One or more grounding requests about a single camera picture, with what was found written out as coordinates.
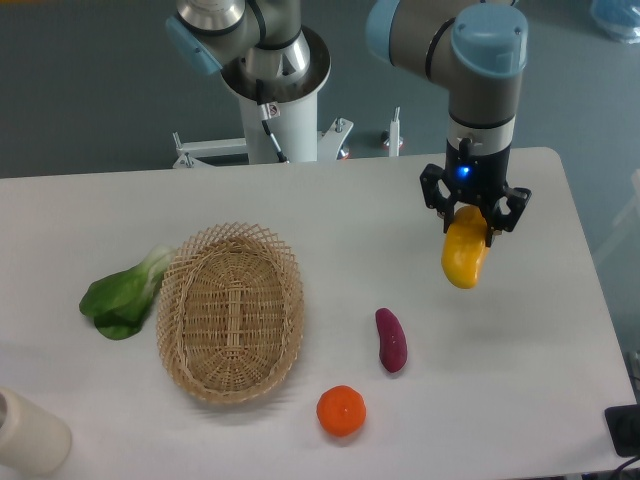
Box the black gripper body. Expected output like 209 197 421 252
444 144 510 207

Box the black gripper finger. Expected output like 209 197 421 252
419 164 461 233
482 185 532 248

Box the yellow mango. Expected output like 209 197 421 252
441 205 490 289

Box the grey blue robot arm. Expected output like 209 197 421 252
165 1 531 240

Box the purple sweet potato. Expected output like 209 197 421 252
375 308 408 374

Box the blue plastic bag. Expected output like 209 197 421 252
590 0 639 44

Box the woven wicker basket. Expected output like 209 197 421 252
156 223 305 405

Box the black device at edge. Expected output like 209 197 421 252
604 404 639 457

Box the orange tangerine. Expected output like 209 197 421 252
316 385 367 438

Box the green bok choy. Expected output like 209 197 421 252
79 245 177 341

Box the cream cylindrical bottle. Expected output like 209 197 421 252
1 387 72 476

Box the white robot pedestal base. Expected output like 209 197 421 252
173 27 354 169

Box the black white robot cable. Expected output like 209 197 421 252
255 79 290 164

